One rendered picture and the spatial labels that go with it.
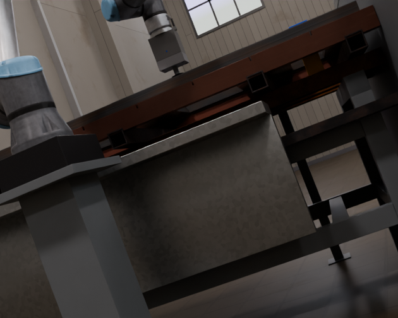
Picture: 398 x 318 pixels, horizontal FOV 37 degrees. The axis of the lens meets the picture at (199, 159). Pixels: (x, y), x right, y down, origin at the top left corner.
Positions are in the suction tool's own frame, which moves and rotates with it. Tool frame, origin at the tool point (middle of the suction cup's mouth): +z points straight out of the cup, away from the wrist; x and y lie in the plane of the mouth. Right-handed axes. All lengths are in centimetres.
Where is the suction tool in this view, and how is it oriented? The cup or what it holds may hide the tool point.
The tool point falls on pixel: (180, 81)
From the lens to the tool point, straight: 185.5
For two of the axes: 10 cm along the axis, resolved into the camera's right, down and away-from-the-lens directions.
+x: -2.0, 0.5, -9.8
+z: 3.6, 9.3, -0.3
